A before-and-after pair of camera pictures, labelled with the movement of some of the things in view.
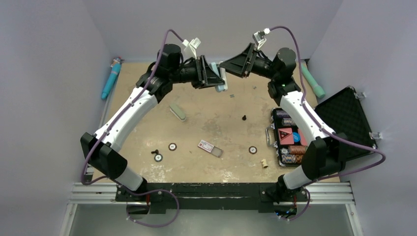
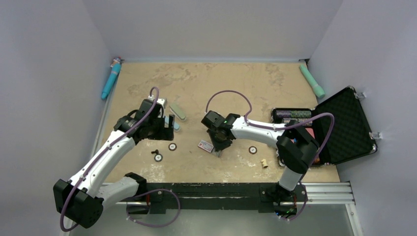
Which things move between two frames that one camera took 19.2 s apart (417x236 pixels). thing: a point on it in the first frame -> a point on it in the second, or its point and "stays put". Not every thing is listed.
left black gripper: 205,76 -> 164,133
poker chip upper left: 172,146 stays put
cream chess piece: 264,164 stays put
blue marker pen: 115,69 stays put
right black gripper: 237,66 -> 218,146
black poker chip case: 345,114 stays put
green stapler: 177,111 stays put
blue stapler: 220,88 -> 176,126
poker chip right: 253,150 stays put
